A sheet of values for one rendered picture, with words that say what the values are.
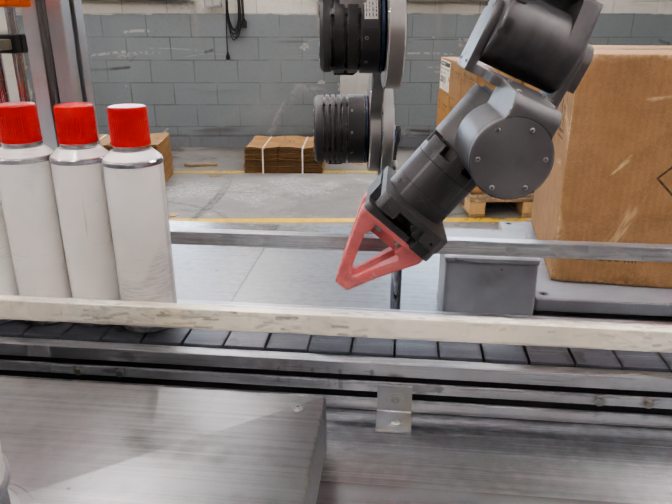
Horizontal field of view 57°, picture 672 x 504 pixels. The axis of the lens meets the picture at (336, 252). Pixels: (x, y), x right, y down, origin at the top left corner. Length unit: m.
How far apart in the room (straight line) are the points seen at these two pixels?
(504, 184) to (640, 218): 0.39
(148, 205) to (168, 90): 5.66
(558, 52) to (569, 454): 0.31
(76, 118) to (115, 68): 5.75
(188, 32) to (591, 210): 5.53
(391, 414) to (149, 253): 0.26
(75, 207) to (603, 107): 0.56
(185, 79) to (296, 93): 1.04
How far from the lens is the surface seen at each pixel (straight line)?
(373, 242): 0.59
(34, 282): 0.64
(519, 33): 0.50
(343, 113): 1.60
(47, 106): 0.76
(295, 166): 5.03
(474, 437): 0.55
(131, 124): 0.56
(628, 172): 0.79
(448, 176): 0.51
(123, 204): 0.57
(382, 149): 1.58
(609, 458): 0.56
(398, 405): 0.56
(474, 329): 0.54
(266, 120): 6.10
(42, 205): 0.62
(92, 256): 0.61
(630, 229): 0.81
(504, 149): 0.44
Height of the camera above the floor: 1.15
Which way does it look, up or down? 20 degrees down
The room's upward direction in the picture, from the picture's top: straight up
